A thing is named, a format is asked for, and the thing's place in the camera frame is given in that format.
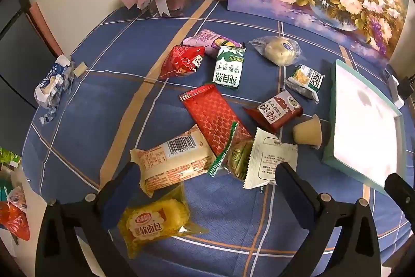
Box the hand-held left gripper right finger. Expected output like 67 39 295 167
274 162 381 277

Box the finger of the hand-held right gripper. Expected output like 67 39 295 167
385 172 415 226

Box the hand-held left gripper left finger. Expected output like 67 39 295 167
35 161 143 277

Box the white pastry packet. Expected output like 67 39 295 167
243 127 299 190

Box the yellow soft bread packet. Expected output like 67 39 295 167
117 183 209 260

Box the cream bread packet with barcode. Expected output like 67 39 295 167
130 124 217 198

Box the cream pudding cup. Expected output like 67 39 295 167
292 114 323 150

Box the green edged clear cookie packet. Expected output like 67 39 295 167
206 122 255 181

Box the brown red biscuit packet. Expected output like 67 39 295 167
243 90 304 134

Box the white box with green rim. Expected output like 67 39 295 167
322 58 408 194

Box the red patterned long packet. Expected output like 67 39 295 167
179 84 254 158

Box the white green corn snack packet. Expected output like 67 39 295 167
284 64 325 102

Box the green white biscuit packet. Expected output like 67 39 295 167
212 45 247 91

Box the red pyramid snack packet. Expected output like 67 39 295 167
158 45 207 80

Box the clear steamed bun packet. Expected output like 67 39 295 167
249 36 302 67

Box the pink swiss roll packet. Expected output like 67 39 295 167
182 29 244 59

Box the blue plaid tablecloth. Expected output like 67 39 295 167
21 0 415 268

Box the white power strip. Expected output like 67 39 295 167
387 75 404 109

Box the black charger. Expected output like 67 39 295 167
396 76 415 101

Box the crumpled blue white wrapper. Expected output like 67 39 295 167
34 54 75 126

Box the green foil packet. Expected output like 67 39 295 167
0 147 22 168

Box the orange plastic bag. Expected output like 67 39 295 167
0 201 31 240

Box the dark grey cabinet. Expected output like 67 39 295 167
0 0 55 149

